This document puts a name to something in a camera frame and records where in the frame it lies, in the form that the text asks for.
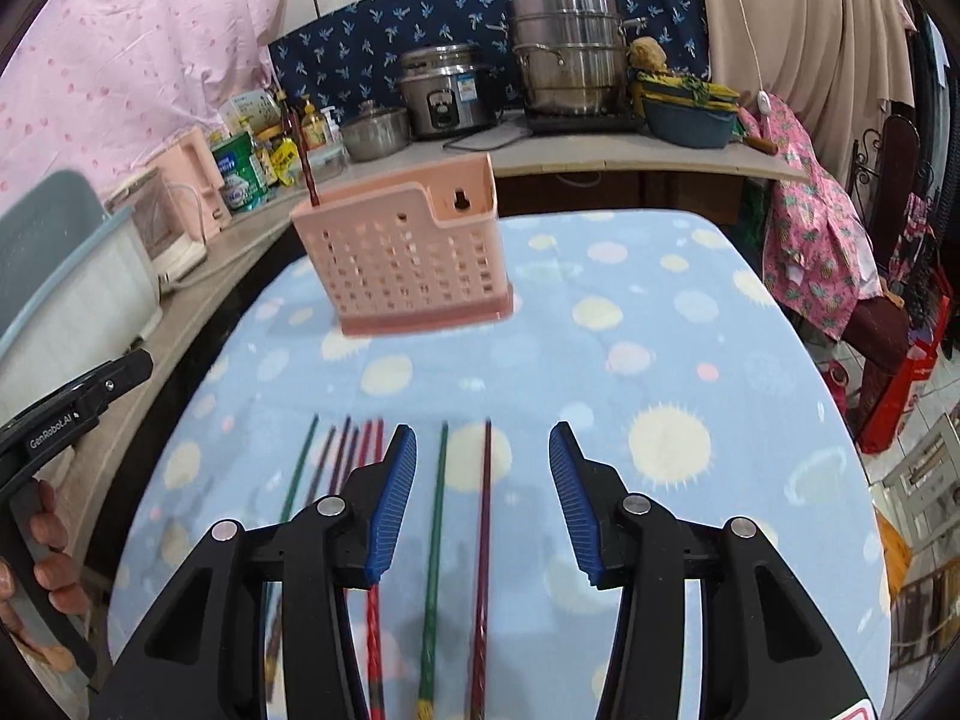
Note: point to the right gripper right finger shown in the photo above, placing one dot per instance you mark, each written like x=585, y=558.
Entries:
x=629, y=542

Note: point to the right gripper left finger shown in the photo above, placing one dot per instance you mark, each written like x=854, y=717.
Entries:
x=338, y=544

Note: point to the green chopstick group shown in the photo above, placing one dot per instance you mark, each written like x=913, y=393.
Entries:
x=290, y=497

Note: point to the dark red chopstick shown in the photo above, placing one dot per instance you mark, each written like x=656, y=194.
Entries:
x=350, y=458

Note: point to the dark maroon chopstick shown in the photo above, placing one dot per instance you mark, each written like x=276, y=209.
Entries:
x=290, y=116
x=340, y=456

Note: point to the green chopstick single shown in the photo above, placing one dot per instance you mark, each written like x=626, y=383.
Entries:
x=425, y=701

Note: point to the maroon chopstick single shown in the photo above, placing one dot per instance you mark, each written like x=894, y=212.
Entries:
x=477, y=705

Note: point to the brown chopstick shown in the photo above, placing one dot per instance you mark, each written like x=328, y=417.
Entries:
x=318, y=465

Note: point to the white dish drainer bin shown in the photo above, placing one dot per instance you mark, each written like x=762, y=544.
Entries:
x=78, y=288

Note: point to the blue planet pattern tablecloth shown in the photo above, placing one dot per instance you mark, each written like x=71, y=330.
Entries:
x=643, y=330

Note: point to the pink electric kettle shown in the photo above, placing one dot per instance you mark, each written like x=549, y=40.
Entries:
x=194, y=184

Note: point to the pink perforated utensil holder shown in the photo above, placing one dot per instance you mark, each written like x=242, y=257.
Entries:
x=412, y=250

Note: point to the pink floral hanging garment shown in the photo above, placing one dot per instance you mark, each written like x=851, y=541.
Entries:
x=817, y=259

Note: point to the green tin can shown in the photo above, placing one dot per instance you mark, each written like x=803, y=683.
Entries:
x=243, y=187

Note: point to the clear food container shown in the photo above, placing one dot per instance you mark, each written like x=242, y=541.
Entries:
x=327, y=162

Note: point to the small steel lidded pot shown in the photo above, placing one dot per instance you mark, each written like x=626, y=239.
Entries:
x=376, y=132

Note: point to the yellow soap bottle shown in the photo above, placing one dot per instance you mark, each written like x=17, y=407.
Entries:
x=313, y=128

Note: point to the pink dotted curtain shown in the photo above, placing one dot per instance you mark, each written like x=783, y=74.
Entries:
x=101, y=86

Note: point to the blue bowl stack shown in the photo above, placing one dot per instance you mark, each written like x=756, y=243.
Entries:
x=686, y=111

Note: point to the steel rice cooker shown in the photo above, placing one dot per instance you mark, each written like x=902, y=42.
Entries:
x=447, y=90

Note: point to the navy floral backsplash cloth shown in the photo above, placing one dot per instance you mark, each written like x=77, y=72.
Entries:
x=353, y=54

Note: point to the stacked steel steamer pot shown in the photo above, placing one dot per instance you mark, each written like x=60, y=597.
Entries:
x=571, y=53

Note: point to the beige curtain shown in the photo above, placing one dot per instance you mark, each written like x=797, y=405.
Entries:
x=835, y=63

